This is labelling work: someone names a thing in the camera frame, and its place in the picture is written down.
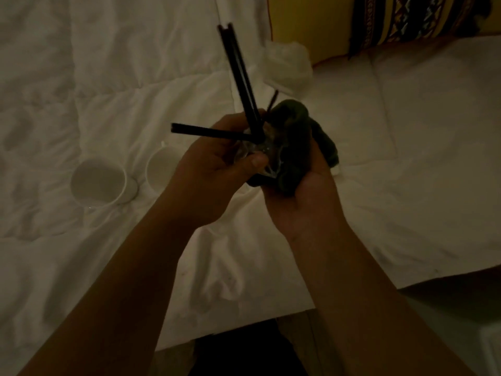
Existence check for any person's left hand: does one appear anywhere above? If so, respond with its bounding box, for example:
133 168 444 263
156 111 271 230

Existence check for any person's right hand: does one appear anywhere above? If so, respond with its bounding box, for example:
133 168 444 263
262 143 349 242

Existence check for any white cup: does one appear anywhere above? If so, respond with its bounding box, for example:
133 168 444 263
145 146 185 194
70 155 138 209

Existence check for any green cloth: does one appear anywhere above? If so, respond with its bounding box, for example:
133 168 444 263
246 98 340 197

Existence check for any reed diffuser with black sticks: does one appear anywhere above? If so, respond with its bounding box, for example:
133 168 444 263
171 22 314 179

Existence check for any person's left forearm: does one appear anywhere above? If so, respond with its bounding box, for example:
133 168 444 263
17 199 204 376

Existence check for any person's right forearm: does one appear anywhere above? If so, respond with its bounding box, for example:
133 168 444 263
291 221 476 376

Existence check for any person's right leg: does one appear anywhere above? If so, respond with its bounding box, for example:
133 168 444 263
244 319 310 376

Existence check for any person's leg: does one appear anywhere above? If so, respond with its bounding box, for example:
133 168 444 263
244 319 310 376
192 332 251 376

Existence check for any person's left leg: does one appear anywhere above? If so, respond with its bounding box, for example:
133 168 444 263
192 332 251 376

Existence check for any white quilted bed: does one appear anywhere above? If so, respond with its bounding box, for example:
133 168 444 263
0 0 501 376

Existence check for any striped yellow pillow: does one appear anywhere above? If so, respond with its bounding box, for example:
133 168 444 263
267 0 501 68

